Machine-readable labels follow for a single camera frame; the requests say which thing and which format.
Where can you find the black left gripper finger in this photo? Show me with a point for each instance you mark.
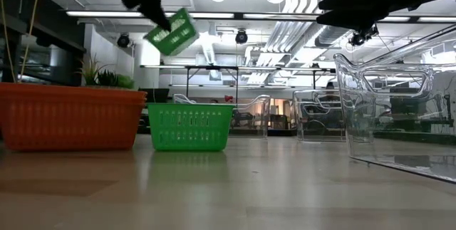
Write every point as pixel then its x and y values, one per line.
pixel 156 16

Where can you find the green plastic basket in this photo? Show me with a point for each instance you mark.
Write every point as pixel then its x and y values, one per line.
pixel 178 37
pixel 190 126

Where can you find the bright green bushy plant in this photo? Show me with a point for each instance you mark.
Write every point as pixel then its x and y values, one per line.
pixel 125 81

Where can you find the black box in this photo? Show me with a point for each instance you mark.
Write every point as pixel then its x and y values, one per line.
pixel 158 94

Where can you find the dark green succulent plant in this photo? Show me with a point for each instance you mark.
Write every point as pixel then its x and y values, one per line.
pixel 107 78

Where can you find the spiky pale green plant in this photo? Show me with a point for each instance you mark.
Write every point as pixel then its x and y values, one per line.
pixel 90 71

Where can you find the large clear plastic bin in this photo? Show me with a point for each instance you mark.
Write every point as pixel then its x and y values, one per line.
pixel 356 116

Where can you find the red desk item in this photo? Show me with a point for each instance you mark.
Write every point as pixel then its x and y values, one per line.
pixel 228 98

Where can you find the black ceiling camera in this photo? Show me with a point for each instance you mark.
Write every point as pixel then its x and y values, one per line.
pixel 358 39
pixel 241 37
pixel 123 41

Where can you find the silver ceiling duct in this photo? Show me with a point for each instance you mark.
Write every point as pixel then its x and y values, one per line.
pixel 331 37

